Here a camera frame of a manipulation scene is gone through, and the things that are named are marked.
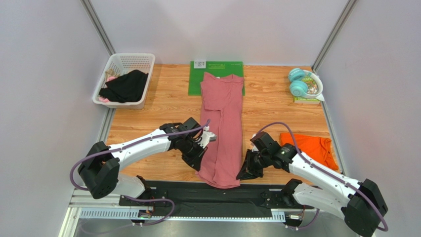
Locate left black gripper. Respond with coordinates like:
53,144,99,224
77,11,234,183
180,137,208,171

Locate pink t shirt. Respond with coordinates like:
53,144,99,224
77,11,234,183
196,72,244,189

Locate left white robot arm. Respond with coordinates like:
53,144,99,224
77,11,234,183
70,118,217,199

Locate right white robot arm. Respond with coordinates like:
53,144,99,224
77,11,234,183
237,132,388,237

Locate folded orange t shirt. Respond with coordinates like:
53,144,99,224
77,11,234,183
294,134,339,170

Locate green cutting mat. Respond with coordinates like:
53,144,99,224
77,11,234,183
188,61,244,96

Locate black garment in basket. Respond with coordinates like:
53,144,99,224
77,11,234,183
99,70,149,103

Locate teal headphones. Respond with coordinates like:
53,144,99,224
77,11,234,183
288,68,325,101

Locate pink item in basket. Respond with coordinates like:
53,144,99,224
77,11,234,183
98,76,118,103

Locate green picture book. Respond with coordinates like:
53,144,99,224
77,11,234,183
290,74,322,105

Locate white plastic basket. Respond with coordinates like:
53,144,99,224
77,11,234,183
92,53,156,109

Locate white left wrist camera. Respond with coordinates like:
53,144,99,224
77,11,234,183
198,130,217,148

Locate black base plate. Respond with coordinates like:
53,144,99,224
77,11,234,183
119,181,303,218

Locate aluminium frame rail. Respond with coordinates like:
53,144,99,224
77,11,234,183
67,185,367,222

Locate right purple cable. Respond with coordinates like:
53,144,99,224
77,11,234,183
254,121,389,233

